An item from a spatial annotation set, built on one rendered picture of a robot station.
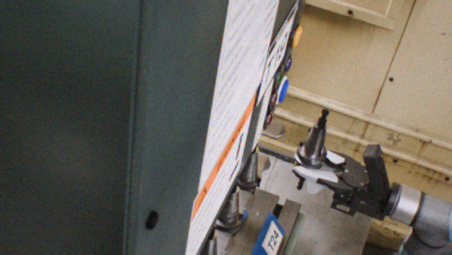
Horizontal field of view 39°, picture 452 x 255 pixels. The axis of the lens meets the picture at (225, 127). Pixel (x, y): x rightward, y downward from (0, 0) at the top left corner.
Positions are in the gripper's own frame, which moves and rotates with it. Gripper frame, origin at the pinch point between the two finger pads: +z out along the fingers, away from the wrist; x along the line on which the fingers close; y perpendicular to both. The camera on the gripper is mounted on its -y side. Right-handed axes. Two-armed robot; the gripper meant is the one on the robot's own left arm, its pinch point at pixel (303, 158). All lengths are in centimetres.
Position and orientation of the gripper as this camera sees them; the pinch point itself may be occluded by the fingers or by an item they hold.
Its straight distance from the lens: 133.6
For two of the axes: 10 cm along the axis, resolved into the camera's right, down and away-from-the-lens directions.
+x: 3.4, -5.8, 7.4
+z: -9.3, -3.5, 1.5
